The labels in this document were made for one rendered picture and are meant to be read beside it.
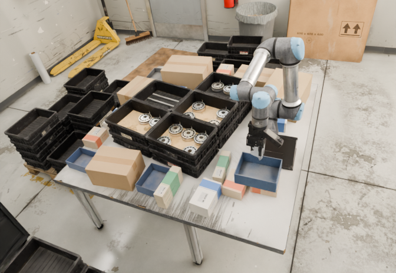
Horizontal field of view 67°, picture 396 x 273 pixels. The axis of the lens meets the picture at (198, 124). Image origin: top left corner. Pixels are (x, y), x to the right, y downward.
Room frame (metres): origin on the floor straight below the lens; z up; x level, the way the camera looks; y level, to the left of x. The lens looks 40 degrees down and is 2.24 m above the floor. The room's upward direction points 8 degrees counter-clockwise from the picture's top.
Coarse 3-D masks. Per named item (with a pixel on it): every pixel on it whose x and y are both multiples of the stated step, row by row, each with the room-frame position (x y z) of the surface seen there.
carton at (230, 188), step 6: (228, 180) 1.17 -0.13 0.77; (234, 180) 1.16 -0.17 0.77; (222, 186) 1.13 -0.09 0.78; (228, 186) 1.12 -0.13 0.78; (234, 186) 1.12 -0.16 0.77; (240, 186) 1.11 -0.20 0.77; (246, 186) 1.15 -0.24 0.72; (228, 192) 1.11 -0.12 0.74; (234, 192) 1.09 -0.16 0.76; (240, 192) 1.07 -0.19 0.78; (234, 198) 1.09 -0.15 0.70; (240, 198) 1.07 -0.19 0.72
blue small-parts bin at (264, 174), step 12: (240, 156) 1.02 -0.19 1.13; (252, 156) 1.03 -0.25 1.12; (264, 156) 1.00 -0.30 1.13; (240, 168) 1.00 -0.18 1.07; (252, 168) 0.99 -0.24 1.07; (264, 168) 0.98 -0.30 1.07; (276, 168) 0.97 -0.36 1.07; (240, 180) 0.91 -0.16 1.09; (252, 180) 0.88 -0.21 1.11; (264, 180) 0.86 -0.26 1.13; (276, 180) 0.85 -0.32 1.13
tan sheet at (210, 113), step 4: (208, 108) 1.84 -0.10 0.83; (212, 108) 1.83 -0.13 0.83; (216, 108) 1.83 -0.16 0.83; (192, 112) 1.83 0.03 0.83; (204, 112) 1.80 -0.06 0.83; (208, 112) 1.80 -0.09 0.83; (212, 112) 1.79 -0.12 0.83; (216, 112) 1.78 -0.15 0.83; (196, 116) 1.77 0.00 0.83; (200, 116) 1.76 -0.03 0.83; (204, 116) 1.75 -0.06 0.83; (208, 116) 1.75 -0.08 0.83; (212, 116) 1.74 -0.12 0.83; (216, 116) 1.73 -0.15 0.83; (204, 120) 1.71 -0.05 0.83; (208, 120) 1.70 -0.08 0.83; (220, 120) 1.68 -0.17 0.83
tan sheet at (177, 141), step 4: (168, 132) 1.63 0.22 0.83; (172, 136) 1.58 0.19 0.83; (180, 136) 1.57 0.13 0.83; (172, 140) 1.54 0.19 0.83; (176, 140) 1.53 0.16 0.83; (180, 140) 1.53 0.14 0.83; (172, 144) 1.50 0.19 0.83; (176, 144) 1.49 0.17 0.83; (180, 144) 1.49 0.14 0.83; (184, 144) 1.48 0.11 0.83; (188, 144) 1.48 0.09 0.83; (192, 144) 1.47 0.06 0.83; (180, 148) 1.45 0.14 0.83
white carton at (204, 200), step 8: (200, 184) 1.16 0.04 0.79; (208, 184) 1.15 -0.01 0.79; (216, 184) 1.14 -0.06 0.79; (200, 192) 1.10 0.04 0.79; (208, 192) 1.09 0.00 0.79; (216, 192) 1.08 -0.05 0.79; (192, 200) 1.05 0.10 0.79; (200, 200) 1.04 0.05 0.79; (208, 200) 1.03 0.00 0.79; (216, 200) 1.07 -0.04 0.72; (192, 208) 1.03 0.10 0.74; (200, 208) 1.00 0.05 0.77; (208, 208) 0.99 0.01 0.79; (208, 216) 0.98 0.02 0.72
